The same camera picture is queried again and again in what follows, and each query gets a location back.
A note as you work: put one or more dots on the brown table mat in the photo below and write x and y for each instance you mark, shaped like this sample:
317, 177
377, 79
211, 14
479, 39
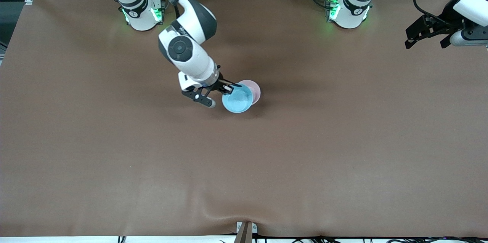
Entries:
244, 167

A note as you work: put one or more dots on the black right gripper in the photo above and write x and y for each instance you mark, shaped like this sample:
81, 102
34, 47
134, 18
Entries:
220, 84

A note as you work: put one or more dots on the light pink bowl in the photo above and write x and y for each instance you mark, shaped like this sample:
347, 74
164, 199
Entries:
256, 90

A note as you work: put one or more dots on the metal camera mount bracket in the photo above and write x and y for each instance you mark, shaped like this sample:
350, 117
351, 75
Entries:
246, 231

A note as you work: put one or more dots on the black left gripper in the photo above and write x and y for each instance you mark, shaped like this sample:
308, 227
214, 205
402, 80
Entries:
447, 21

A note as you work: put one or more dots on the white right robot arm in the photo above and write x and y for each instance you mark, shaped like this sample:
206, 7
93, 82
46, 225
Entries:
190, 60

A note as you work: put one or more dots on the light blue bowl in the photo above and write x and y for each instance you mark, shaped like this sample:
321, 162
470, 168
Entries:
237, 100

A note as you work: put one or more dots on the green lit base box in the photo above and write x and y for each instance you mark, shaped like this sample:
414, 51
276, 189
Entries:
157, 12
331, 8

